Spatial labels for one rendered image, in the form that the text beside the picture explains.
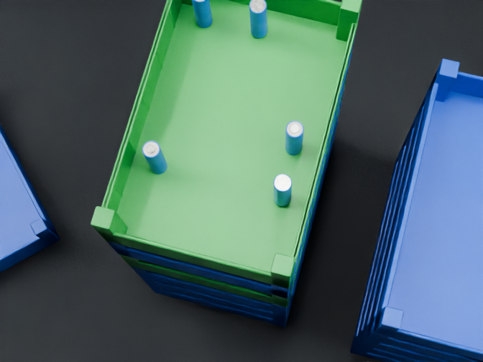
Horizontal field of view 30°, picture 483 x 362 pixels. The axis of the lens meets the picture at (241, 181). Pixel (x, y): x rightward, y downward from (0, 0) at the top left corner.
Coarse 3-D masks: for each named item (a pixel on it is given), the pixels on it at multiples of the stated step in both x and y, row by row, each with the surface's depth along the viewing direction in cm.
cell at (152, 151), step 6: (144, 144) 90; (150, 144) 90; (156, 144) 90; (144, 150) 90; (150, 150) 90; (156, 150) 90; (144, 156) 90; (150, 156) 90; (156, 156) 90; (162, 156) 92; (150, 162) 92; (156, 162) 92; (162, 162) 93; (150, 168) 95; (156, 168) 94; (162, 168) 95
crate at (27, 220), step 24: (0, 144) 140; (0, 168) 139; (0, 192) 138; (24, 192) 138; (0, 216) 137; (24, 216) 137; (48, 216) 137; (0, 240) 136; (24, 240) 136; (48, 240) 133; (0, 264) 132
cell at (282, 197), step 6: (282, 174) 89; (276, 180) 89; (282, 180) 89; (288, 180) 89; (276, 186) 88; (282, 186) 88; (288, 186) 88; (276, 192) 90; (282, 192) 89; (288, 192) 90; (276, 198) 92; (282, 198) 91; (288, 198) 92; (282, 204) 93
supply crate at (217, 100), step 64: (320, 0) 95; (192, 64) 99; (256, 64) 99; (320, 64) 98; (128, 128) 92; (192, 128) 97; (256, 128) 97; (320, 128) 97; (128, 192) 96; (192, 192) 95; (256, 192) 95; (192, 256) 89; (256, 256) 93
